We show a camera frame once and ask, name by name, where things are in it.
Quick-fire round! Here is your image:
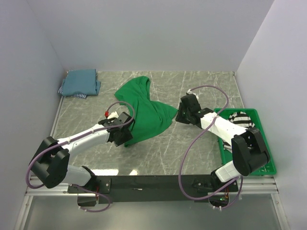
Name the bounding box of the green tank top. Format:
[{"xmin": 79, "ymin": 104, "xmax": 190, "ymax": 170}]
[{"xmin": 114, "ymin": 76, "xmax": 177, "ymax": 147}]

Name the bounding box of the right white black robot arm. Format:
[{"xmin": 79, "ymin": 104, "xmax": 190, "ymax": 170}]
[{"xmin": 176, "ymin": 94, "xmax": 271, "ymax": 191}]

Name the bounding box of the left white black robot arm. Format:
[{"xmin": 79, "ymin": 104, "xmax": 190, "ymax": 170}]
[{"xmin": 26, "ymin": 112, "xmax": 134, "ymax": 193}]

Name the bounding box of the black white striped tank top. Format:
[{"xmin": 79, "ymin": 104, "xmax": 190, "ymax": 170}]
[{"xmin": 223, "ymin": 111, "xmax": 255, "ymax": 152}]

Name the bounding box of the blue white striped tank top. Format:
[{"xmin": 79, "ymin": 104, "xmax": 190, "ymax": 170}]
[{"xmin": 58, "ymin": 70, "xmax": 99, "ymax": 99}]

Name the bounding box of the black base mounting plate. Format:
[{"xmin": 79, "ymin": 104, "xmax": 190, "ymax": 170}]
[{"xmin": 67, "ymin": 174, "xmax": 239, "ymax": 204}]

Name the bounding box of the green plastic tray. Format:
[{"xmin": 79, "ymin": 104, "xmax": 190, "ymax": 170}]
[{"xmin": 213, "ymin": 108, "xmax": 277, "ymax": 177}]

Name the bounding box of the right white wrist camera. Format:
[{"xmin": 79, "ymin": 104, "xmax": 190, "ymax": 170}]
[{"xmin": 186, "ymin": 89, "xmax": 199, "ymax": 100}]

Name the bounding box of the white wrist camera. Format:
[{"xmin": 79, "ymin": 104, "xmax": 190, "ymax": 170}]
[
  {"xmin": 186, "ymin": 89, "xmax": 199, "ymax": 100},
  {"xmin": 105, "ymin": 111, "xmax": 118, "ymax": 119}
]

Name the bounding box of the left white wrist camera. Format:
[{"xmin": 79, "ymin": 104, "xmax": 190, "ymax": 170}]
[{"xmin": 105, "ymin": 111, "xmax": 118, "ymax": 119}]

